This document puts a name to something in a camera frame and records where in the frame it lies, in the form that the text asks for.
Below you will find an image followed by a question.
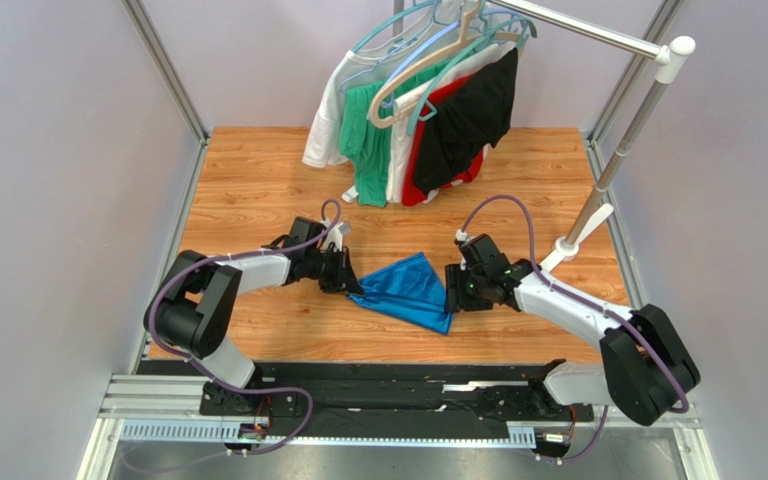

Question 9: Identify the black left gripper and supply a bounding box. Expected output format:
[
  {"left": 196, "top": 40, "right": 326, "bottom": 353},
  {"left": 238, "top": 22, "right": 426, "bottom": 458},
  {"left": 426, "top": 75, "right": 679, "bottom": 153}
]
[{"left": 304, "top": 246, "right": 364, "bottom": 297}]

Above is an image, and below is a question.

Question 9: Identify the blue cloth napkin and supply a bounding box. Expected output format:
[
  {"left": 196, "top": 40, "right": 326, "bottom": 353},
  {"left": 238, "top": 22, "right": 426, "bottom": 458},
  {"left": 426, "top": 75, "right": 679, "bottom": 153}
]
[{"left": 349, "top": 252, "right": 455, "bottom": 335}]

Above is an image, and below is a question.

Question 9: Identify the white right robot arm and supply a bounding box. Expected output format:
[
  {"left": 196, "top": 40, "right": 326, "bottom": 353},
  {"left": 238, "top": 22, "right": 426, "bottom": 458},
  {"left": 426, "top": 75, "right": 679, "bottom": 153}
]
[{"left": 445, "top": 231, "right": 701, "bottom": 426}]

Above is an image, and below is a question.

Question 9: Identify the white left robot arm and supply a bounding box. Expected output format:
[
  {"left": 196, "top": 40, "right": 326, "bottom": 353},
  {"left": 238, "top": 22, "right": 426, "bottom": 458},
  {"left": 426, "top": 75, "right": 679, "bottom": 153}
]
[{"left": 143, "top": 217, "right": 365, "bottom": 393}]

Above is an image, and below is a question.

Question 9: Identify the red t-shirt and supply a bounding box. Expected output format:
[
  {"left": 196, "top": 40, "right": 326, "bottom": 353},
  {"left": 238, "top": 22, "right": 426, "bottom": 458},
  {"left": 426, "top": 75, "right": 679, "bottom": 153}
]
[{"left": 400, "top": 73, "right": 492, "bottom": 208}]

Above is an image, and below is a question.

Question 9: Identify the white clothes rack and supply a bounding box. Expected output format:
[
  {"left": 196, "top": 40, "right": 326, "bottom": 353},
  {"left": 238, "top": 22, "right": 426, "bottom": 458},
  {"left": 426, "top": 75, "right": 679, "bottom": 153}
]
[{"left": 393, "top": 0, "right": 697, "bottom": 273}]

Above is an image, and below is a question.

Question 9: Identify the green t-shirt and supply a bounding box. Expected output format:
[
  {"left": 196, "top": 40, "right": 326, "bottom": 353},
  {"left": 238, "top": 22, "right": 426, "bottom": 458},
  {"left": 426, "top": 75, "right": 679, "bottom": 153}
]
[{"left": 339, "top": 80, "right": 417, "bottom": 207}]

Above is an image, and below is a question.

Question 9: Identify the black t-shirt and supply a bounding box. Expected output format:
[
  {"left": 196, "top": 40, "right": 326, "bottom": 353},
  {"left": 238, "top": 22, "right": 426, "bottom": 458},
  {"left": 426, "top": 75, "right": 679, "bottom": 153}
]
[{"left": 412, "top": 47, "right": 520, "bottom": 198}]

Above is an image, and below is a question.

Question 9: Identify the white t-shirt middle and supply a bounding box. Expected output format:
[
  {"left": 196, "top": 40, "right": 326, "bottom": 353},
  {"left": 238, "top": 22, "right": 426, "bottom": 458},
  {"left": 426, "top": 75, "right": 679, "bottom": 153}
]
[{"left": 341, "top": 41, "right": 518, "bottom": 205}]

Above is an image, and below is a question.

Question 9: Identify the white t-shirt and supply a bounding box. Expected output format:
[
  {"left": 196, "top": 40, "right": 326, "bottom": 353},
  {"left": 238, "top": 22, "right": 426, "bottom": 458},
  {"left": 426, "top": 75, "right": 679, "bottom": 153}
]
[
  {"left": 341, "top": 41, "right": 518, "bottom": 205},
  {"left": 302, "top": 49, "right": 399, "bottom": 168}
]

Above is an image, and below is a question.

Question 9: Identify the blue plastic hanger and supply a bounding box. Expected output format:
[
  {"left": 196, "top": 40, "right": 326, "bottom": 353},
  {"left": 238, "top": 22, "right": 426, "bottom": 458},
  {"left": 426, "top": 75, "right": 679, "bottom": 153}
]
[{"left": 340, "top": 19, "right": 465, "bottom": 111}]

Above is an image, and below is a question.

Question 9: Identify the white t-shirt left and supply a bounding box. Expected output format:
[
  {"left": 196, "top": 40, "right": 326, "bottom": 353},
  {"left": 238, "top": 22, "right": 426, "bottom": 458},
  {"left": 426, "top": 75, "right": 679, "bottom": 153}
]
[{"left": 302, "top": 49, "right": 399, "bottom": 168}]

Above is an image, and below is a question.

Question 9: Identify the teal plastic hanger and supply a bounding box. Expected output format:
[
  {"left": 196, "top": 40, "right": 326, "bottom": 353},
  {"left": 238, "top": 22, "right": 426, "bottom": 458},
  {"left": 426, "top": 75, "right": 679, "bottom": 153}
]
[{"left": 379, "top": 41, "right": 518, "bottom": 131}]

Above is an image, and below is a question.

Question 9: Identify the teal hanger left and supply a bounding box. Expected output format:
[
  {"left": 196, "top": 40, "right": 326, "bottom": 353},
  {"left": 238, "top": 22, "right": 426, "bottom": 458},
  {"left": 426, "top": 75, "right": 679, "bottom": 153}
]
[{"left": 351, "top": 0, "right": 439, "bottom": 53}]

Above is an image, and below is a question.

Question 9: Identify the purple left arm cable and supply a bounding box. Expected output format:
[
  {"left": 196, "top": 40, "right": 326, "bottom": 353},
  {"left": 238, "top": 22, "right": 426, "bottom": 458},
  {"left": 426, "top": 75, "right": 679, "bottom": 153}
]
[{"left": 147, "top": 198, "right": 315, "bottom": 461}]

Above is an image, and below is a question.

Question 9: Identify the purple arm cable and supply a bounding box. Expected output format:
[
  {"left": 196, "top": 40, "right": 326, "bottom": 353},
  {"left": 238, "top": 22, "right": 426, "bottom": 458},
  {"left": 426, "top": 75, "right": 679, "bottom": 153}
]
[
  {"left": 458, "top": 194, "right": 691, "bottom": 465},
  {"left": 147, "top": 198, "right": 315, "bottom": 461}
]

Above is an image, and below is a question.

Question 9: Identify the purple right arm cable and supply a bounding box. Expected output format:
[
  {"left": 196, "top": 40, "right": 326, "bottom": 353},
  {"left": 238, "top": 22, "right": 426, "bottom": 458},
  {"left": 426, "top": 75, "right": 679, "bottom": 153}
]
[{"left": 458, "top": 194, "right": 691, "bottom": 465}]

